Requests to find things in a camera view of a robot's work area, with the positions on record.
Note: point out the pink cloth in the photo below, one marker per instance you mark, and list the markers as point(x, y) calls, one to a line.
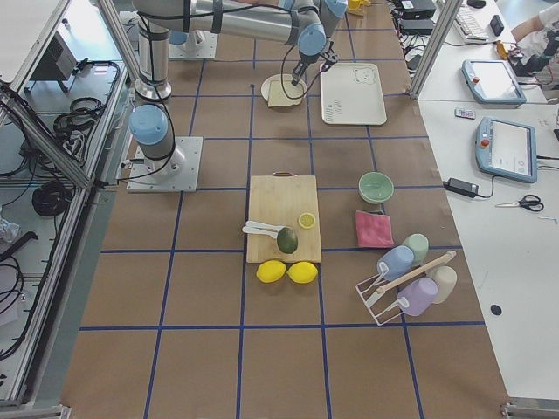
point(373, 230)

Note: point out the white wire cup rack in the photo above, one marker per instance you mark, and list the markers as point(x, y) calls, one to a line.
point(380, 296)

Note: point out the whole yellow lemon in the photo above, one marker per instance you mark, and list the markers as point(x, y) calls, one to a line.
point(302, 272)
point(270, 271)

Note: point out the black scissors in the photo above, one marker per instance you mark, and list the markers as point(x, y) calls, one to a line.
point(528, 202)

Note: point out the wooden cutting board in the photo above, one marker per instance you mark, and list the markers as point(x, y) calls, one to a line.
point(279, 200)

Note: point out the lemon slice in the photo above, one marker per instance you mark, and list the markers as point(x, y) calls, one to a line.
point(307, 220)

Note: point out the green mug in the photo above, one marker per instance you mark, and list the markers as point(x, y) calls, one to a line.
point(419, 245)

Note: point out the blue teach pendant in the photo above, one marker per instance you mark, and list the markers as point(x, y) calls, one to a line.
point(506, 149)
point(492, 82)

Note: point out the bread slice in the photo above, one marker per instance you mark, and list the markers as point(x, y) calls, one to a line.
point(283, 93)

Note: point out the white plastic fork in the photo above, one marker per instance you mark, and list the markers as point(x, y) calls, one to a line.
point(257, 231)

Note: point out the aluminium frame post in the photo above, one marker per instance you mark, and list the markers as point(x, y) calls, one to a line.
point(438, 36)

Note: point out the cream round plate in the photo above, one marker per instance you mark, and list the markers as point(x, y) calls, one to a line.
point(266, 83)

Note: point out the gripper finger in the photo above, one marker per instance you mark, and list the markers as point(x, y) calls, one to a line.
point(299, 72)
point(329, 60)

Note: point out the green avocado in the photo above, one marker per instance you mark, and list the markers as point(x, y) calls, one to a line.
point(287, 240)

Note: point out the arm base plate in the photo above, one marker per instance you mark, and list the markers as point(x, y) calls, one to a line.
point(180, 174)
point(208, 51)

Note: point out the cream mug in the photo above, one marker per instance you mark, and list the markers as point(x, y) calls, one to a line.
point(445, 277)

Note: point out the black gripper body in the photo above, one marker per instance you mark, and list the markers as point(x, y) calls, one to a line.
point(302, 67)

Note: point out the whole yellow lemon right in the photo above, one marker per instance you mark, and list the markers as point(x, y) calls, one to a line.
point(302, 272)

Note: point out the blue teach pendant far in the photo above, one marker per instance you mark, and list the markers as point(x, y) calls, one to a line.
point(492, 82)

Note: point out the blue mug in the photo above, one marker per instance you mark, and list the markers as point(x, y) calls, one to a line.
point(395, 263)

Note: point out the blue teach pendant near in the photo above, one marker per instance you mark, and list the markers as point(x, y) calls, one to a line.
point(506, 149)

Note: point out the cream bear tray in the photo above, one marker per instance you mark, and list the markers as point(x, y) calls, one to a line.
point(351, 94)

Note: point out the whole yellow lemon left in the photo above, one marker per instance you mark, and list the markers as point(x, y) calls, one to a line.
point(270, 271)

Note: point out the black power adapter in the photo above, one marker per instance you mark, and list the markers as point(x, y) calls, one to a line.
point(461, 187)

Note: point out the purple mug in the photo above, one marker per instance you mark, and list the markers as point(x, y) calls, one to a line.
point(416, 297)

